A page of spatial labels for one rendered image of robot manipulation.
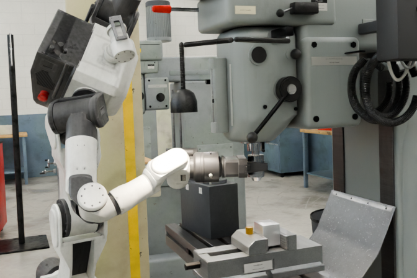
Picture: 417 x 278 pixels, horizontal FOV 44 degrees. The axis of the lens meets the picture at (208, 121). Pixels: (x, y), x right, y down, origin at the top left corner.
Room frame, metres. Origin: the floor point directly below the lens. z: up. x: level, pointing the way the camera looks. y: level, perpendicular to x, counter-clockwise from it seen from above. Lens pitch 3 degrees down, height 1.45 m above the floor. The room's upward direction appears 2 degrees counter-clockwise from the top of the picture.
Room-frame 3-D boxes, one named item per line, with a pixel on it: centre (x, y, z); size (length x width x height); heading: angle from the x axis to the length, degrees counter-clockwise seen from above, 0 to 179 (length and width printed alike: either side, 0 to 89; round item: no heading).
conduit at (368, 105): (1.41, -0.45, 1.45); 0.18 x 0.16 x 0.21; 111
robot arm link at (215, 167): (1.50, -0.04, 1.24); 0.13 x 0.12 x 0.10; 2
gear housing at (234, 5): (1.52, -0.17, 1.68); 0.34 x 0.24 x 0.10; 111
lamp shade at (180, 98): (1.37, 0.06, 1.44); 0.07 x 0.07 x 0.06
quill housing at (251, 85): (1.50, -0.14, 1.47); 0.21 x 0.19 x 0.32; 21
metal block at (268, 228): (1.45, -0.15, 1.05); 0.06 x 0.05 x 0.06; 20
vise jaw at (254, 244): (1.43, -0.10, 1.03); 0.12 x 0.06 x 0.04; 20
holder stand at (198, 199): (1.90, 0.01, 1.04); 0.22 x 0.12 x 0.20; 30
